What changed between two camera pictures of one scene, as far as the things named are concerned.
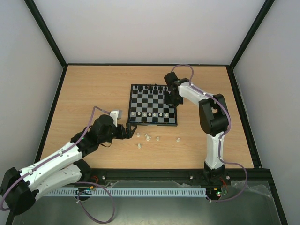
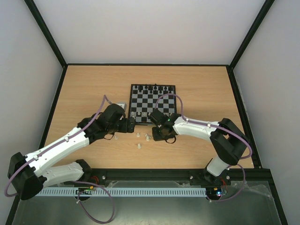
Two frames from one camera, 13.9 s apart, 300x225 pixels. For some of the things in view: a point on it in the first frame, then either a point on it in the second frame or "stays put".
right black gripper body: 172,99 to 155,133
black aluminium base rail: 244,174 stays put
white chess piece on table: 148,137 stays put
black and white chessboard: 147,106 stays put
